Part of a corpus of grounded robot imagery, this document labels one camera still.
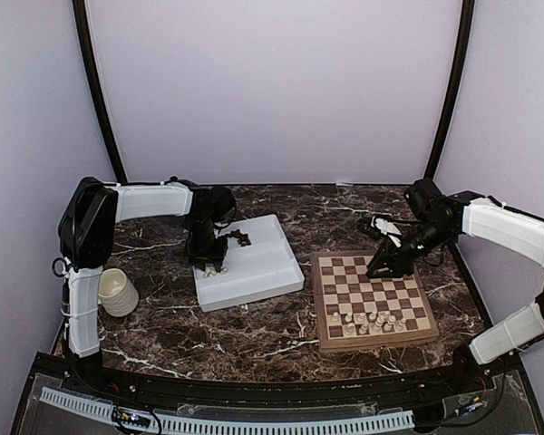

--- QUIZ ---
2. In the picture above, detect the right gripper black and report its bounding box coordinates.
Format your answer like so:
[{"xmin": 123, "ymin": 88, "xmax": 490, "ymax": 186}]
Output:
[{"xmin": 367, "ymin": 218, "xmax": 454, "ymax": 278}]

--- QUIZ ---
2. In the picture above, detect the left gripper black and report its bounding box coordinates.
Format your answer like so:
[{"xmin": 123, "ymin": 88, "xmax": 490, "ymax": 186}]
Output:
[{"xmin": 183, "ymin": 216, "xmax": 228, "ymax": 270}]

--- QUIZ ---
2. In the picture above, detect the wooden chess board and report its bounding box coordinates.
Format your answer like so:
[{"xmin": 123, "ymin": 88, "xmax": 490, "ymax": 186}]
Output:
[{"xmin": 311, "ymin": 251, "xmax": 440, "ymax": 353}]

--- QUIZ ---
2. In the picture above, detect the white chess piece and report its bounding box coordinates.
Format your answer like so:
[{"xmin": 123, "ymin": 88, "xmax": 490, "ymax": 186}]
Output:
[
  {"xmin": 395, "ymin": 318, "xmax": 406, "ymax": 331},
  {"xmin": 384, "ymin": 315, "xmax": 396, "ymax": 331},
  {"xmin": 359, "ymin": 321, "xmax": 369, "ymax": 335}
]

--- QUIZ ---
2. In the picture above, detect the white plastic divided tray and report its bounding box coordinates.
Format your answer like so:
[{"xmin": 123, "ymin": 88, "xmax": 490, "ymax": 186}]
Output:
[{"xmin": 193, "ymin": 214, "xmax": 305, "ymax": 312}]

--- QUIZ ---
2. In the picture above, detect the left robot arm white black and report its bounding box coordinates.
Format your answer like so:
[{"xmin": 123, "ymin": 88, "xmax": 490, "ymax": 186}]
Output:
[{"xmin": 57, "ymin": 177, "xmax": 237, "ymax": 358}]

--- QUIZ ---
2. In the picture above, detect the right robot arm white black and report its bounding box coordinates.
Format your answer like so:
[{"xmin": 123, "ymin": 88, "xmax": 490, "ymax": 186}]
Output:
[{"xmin": 359, "ymin": 179, "xmax": 544, "ymax": 393}]

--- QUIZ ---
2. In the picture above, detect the dark chess pieces pile upper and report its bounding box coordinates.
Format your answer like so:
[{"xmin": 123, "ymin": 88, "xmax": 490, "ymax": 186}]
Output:
[{"xmin": 225, "ymin": 229, "xmax": 251, "ymax": 247}]

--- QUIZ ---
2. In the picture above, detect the white chess pieces pile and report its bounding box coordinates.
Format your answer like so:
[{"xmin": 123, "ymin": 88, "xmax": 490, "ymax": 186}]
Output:
[{"xmin": 203, "ymin": 266, "xmax": 228, "ymax": 278}]

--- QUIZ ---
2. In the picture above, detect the white chess queen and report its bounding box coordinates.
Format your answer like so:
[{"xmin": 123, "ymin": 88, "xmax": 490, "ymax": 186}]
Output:
[{"xmin": 373, "ymin": 315, "xmax": 385, "ymax": 333}]

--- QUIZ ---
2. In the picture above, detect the cream ribbed ceramic mug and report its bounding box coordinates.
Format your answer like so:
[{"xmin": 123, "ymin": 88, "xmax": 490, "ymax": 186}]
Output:
[{"xmin": 99, "ymin": 268, "xmax": 140, "ymax": 317}]

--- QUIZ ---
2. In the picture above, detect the white slotted cable duct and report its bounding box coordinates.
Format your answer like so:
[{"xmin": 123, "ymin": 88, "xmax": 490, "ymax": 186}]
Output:
[{"xmin": 39, "ymin": 387, "xmax": 414, "ymax": 434}]

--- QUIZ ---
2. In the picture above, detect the black front rail base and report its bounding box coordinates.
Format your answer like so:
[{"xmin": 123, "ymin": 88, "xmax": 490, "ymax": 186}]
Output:
[{"xmin": 12, "ymin": 353, "xmax": 544, "ymax": 434}]

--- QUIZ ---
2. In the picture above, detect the black left frame post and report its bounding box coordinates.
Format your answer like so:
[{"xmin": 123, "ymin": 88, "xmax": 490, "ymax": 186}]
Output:
[{"xmin": 72, "ymin": 0, "xmax": 128, "ymax": 183}]

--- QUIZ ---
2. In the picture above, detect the black frame post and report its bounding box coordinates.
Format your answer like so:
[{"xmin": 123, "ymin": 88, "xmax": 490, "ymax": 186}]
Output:
[
  {"xmin": 72, "ymin": 0, "xmax": 128, "ymax": 183},
  {"xmin": 423, "ymin": 0, "xmax": 475, "ymax": 179}
]

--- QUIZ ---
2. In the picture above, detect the black right frame post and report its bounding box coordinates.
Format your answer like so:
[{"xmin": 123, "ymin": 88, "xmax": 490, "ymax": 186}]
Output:
[{"xmin": 423, "ymin": 0, "xmax": 475, "ymax": 179}]

